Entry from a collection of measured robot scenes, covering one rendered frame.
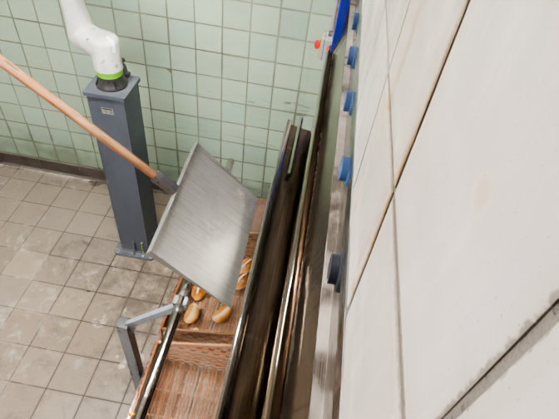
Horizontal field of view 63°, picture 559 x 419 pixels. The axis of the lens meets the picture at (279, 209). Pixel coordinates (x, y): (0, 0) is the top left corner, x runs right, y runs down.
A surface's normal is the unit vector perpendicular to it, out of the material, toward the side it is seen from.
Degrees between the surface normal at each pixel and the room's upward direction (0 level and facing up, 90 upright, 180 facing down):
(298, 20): 90
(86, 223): 0
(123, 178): 90
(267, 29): 90
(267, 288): 10
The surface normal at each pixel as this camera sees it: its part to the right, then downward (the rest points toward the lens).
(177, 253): 0.72, -0.41
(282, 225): 0.28, -0.65
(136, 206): -0.14, 0.70
